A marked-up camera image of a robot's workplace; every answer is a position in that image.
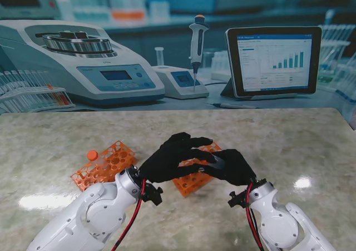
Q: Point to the printed laboratory backdrop poster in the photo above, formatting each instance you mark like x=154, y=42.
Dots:
x=178, y=39

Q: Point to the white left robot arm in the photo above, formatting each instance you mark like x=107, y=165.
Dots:
x=89, y=217

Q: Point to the orange plastic test tube rack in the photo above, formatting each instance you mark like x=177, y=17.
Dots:
x=183, y=185
x=83, y=184

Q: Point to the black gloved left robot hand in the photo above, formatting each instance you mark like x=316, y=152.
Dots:
x=167, y=162

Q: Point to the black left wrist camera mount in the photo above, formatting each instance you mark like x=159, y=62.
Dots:
x=153, y=194

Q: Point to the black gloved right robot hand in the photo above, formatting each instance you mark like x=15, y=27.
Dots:
x=236, y=169

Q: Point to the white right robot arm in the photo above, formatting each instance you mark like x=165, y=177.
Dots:
x=281, y=223

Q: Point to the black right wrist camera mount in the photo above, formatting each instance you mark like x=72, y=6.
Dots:
x=237, y=199

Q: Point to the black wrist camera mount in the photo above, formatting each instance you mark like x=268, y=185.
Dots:
x=153, y=194
x=237, y=199

